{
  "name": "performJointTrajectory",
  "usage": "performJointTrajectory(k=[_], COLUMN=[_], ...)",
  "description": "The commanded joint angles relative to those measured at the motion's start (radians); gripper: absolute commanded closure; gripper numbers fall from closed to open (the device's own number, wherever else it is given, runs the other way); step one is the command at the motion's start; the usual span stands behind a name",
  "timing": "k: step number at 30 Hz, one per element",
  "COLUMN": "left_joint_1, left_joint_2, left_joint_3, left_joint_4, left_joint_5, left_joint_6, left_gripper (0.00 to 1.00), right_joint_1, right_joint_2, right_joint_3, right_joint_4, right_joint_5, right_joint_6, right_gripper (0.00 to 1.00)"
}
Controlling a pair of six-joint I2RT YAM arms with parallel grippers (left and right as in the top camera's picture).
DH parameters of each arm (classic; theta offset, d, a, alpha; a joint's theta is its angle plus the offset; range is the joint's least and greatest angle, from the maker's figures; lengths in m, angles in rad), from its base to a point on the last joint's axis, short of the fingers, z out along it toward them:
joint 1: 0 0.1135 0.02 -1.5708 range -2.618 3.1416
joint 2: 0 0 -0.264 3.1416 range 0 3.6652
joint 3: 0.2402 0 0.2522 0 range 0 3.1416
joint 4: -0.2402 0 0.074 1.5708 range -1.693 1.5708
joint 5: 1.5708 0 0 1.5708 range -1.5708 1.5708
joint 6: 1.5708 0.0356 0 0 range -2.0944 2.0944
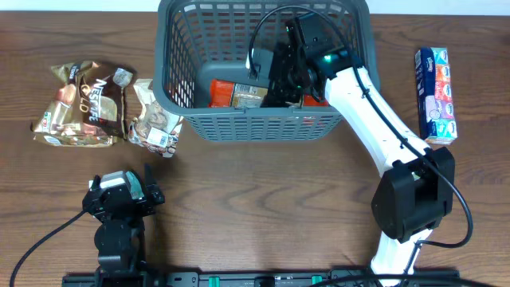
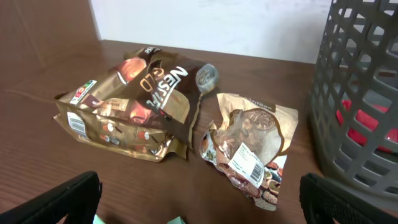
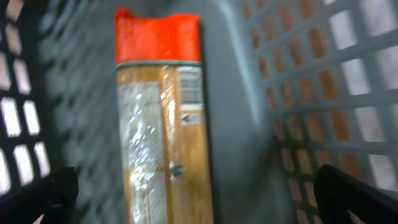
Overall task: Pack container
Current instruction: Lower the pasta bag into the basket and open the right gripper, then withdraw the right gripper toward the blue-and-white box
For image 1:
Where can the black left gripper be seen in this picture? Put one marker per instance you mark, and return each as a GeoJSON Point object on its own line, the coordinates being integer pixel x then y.
{"type": "Point", "coordinates": [120, 201]}

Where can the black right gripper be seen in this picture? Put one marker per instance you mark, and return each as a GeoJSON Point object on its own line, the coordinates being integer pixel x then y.
{"type": "Point", "coordinates": [281, 85]}

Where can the orange cracker packet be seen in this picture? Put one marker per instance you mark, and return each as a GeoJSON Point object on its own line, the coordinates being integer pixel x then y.
{"type": "Point", "coordinates": [226, 94]}

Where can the Kleenex tissue multipack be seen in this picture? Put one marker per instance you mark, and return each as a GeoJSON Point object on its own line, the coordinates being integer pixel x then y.
{"type": "Point", "coordinates": [436, 117]}

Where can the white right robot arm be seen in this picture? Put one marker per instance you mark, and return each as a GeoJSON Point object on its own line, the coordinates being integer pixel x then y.
{"type": "Point", "coordinates": [415, 191]}

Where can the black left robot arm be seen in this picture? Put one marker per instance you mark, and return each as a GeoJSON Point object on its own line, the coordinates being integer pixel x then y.
{"type": "Point", "coordinates": [121, 248]}

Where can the clear nut mix bag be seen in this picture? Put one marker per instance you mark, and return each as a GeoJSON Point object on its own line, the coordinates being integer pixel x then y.
{"type": "Point", "coordinates": [155, 128]}

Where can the gold Nescafe coffee bag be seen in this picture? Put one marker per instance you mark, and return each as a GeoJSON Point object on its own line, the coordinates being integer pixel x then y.
{"type": "Point", "coordinates": [88, 109]}

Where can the grey plastic basket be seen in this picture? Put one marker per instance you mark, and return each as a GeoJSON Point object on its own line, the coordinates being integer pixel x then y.
{"type": "Point", "coordinates": [198, 42]}

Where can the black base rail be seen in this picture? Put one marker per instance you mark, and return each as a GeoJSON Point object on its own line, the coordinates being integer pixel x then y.
{"type": "Point", "coordinates": [193, 279]}

